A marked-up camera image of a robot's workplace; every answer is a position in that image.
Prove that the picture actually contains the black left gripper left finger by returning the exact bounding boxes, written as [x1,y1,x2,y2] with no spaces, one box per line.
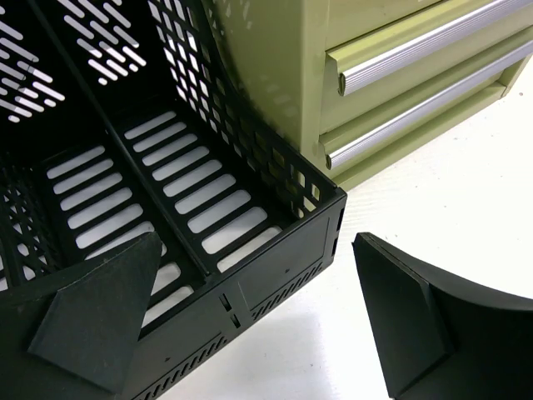
[1,232,162,393]

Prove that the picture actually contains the black perforated file organizer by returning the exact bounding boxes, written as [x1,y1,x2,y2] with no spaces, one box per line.
[1,1,346,399]

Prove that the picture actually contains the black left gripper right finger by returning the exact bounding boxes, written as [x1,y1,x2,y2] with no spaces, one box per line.
[352,232,532,399]

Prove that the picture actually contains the olive green drawer cabinet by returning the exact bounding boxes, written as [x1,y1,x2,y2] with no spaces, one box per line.
[203,1,532,189]

